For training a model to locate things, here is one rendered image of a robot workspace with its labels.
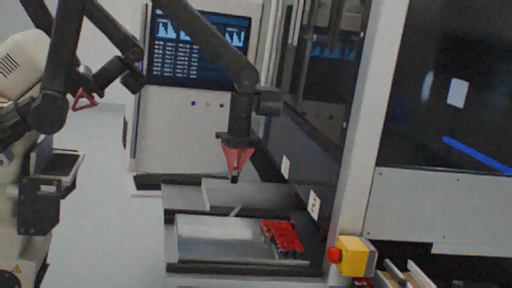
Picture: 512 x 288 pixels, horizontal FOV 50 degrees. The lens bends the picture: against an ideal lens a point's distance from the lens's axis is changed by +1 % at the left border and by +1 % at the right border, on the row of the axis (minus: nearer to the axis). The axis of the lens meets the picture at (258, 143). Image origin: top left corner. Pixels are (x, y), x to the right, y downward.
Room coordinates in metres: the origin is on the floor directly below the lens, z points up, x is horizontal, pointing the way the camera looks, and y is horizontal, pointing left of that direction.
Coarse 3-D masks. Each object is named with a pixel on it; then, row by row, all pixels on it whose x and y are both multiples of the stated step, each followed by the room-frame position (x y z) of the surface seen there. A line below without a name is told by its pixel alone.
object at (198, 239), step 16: (176, 224) 1.40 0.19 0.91; (192, 224) 1.48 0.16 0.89; (208, 224) 1.49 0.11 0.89; (224, 224) 1.50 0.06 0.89; (240, 224) 1.51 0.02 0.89; (256, 224) 1.52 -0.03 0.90; (176, 240) 1.31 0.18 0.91; (192, 240) 1.38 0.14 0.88; (208, 240) 1.39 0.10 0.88; (224, 240) 1.41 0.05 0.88; (240, 240) 1.42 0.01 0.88; (256, 240) 1.44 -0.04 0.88; (176, 256) 1.26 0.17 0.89; (192, 256) 1.22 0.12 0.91; (208, 256) 1.23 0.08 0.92; (224, 256) 1.31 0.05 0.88; (240, 256) 1.33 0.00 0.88; (256, 256) 1.34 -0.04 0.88; (272, 256) 1.35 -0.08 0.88
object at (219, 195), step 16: (208, 192) 1.77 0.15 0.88; (224, 192) 1.80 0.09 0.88; (240, 192) 1.82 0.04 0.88; (256, 192) 1.84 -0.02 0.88; (272, 192) 1.87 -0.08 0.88; (288, 192) 1.89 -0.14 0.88; (208, 208) 1.59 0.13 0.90; (224, 208) 1.58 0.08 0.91; (256, 208) 1.61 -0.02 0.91; (272, 208) 1.71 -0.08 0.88; (288, 208) 1.73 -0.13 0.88
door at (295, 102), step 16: (288, 0) 2.10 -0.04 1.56; (288, 16) 2.06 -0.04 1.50; (304, 16) 1.85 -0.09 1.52; (288, 32) 2.03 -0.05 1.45; (304, 32) 1.82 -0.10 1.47; (288, 48) 1.99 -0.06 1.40; (304, 48) 1.79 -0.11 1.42; (288, 64) 1.96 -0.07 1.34; (304, 64) 1.76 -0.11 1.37; (272, 80) 2.16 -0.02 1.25; (288, 80) 1.93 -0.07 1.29; (304, 80) 1.74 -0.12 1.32; (288, 96) 1.89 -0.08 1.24
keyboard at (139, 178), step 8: (136, 176) 2.00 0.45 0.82; (144, 176) 1.99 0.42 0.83; (152, 176) 2.01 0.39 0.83; (160, 176) 2.02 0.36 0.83; (168, 176) 2.03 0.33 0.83; (176, 176) 2.04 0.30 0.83; (184, 176) 2.06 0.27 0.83; (192, 176) 2.07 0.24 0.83; (200, 176) 2.08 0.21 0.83; (208, 176) 2.10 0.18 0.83; (216, 176) 2.12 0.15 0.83; (224, 176) 2.13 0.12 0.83; (136, 184) 1.92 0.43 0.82; (144, 184) 1.91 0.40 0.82; (152, 184) 1.92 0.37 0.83; (160, 184) 1.94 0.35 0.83
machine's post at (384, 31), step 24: (384, 0) 1.24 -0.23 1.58; (408, 0) 1.25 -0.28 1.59; (384, 24) 1.24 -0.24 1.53; (384, 48) 1.24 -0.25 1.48; (360, 72) 1.28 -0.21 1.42; (384, 72) 1.24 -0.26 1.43; (360, 96) 1.25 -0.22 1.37; (384, 96) 1.25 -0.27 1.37; (360, 120) 1.24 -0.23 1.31; (384, 120) 1.25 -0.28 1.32; (360, 144) 1.24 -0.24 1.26; (360, 168) 1.24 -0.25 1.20; (336, 192) 1.28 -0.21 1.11; (360, 192) 1.24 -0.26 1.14; (336, 216) 1.26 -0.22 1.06; (360, 216) 1.25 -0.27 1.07; (336, 240) 1.24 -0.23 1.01
